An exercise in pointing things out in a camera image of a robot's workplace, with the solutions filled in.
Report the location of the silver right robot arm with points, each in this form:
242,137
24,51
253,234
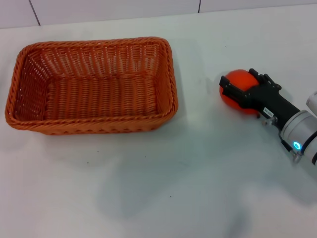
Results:
301,131

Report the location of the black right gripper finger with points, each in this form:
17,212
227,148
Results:
262,78
231,93

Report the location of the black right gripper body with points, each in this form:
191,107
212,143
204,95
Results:
270,101

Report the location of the orange-red plastic pear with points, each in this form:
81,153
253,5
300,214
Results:
239,80

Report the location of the orange woven plastic basket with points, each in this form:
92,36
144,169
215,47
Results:
94,86

